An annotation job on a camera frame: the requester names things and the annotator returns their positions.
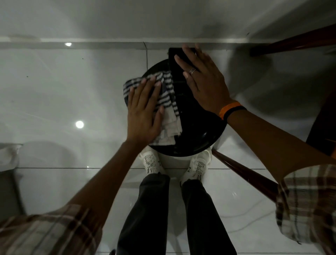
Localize white sneaker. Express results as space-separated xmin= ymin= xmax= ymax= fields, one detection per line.
xmin=138 ymin=146 xmax=166 ymax=175
xmin=180 ymin=147 xmax=213 ymax=185

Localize dark furniture panel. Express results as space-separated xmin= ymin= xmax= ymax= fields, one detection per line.
xmin=306 ymin=89 xmax=336 ymax=158

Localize black trousers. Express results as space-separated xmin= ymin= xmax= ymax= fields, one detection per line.
xmin=116 ymin=173 xmax=237 ymax=255

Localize orange wristband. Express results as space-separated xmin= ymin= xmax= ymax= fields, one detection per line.
xmin=219 ymin=102 xmax=243 ymax=121

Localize black wristband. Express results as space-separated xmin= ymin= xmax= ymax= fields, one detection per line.
xmin=223 ymin=106 xmax=248 ymax=123

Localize white plastic object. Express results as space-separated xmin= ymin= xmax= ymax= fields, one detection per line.
xmin=0 ymin=143 xmax=25 ymax=172

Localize brown wooden furniture leg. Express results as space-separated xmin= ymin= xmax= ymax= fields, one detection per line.
xmin=211 ymin=149 xmax=279 ymax=203
xmin=249 ymin=25 xmax=336 ymax=57

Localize person's right hand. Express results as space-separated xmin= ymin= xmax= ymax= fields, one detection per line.
xmin=174 ymin=44 xmax=237 ymax=116

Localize person's right forearm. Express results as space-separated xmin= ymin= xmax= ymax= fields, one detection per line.
xmin=227 ymin=109 xmax=336 ymax=182

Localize plaid shirt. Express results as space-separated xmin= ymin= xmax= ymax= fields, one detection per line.
xmin=0 ymin=164 xmax=336 ymax=255

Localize person's left hand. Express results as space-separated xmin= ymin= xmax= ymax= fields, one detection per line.
xmin=127 ymin=76 xmax=165 ymax=145

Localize striped white and navy cloth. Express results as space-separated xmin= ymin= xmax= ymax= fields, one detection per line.
xmin=123 ymin=71 xmax=183 ymax=146

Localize black round stool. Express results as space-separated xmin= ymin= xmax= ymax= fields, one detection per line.
xmin=142 ymin=58 xmax=228 ymax=158

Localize person's left forearm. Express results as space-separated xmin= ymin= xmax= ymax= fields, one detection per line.
xmin=64 ymin=139 xmax=151 ymax=229

